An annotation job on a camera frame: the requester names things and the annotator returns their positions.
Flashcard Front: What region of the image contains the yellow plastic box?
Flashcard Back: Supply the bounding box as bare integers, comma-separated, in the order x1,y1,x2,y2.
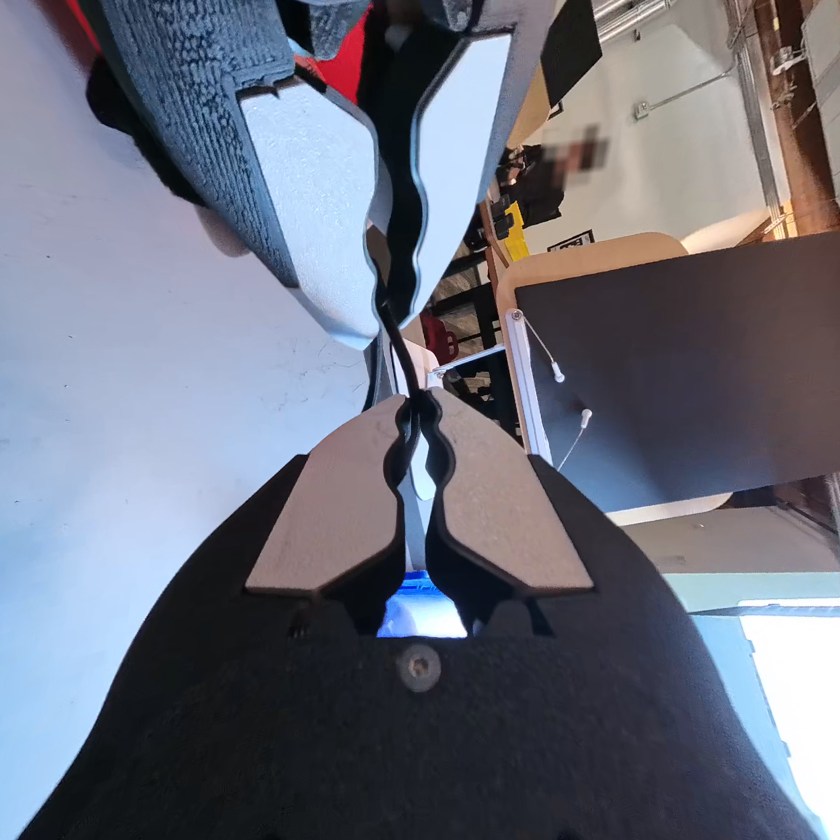
504,202,531,263

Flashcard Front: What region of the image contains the black cable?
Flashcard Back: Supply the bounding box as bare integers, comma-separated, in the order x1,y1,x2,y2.
367,252,434,463

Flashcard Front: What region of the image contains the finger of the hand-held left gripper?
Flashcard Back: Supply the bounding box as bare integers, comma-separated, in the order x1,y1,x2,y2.
384,31,514,330
235,71,396,352

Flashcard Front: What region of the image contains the red plastic bin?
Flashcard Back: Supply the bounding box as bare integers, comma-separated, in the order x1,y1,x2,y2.
294,3,376,106

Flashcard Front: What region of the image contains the blue plastic bin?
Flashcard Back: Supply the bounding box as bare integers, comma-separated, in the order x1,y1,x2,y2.
377,570,468,639

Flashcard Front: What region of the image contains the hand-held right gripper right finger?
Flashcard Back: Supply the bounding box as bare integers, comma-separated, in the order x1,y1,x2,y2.
423,387,597,599

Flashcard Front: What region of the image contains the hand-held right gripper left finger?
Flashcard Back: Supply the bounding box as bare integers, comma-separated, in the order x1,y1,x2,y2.
244,392,409,599

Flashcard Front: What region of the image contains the wooden-rimmed black board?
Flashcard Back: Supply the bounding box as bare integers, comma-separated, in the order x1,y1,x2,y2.
495,231,840,526
508,0,603,148

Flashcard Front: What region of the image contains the studio light panel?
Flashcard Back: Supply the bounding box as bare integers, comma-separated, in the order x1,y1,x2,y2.
696,596,840,840

